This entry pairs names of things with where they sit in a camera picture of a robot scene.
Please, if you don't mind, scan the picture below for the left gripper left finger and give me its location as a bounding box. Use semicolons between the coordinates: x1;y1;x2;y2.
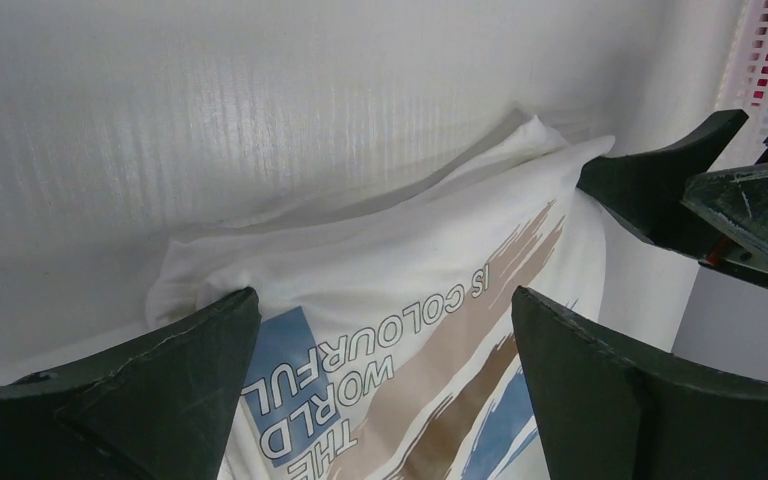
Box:
0;288;261;479

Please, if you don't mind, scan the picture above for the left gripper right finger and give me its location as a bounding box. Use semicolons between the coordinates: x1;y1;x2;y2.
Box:
512;287;768;479

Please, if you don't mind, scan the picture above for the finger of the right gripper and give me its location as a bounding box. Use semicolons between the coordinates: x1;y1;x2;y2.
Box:
682;163;768;272
577;109;748;260

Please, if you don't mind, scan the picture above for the white printed t shirt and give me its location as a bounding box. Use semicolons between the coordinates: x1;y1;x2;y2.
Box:
146;118;615;479

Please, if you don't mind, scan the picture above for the white plastic basket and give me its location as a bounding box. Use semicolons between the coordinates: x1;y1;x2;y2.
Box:
714;0;768;169

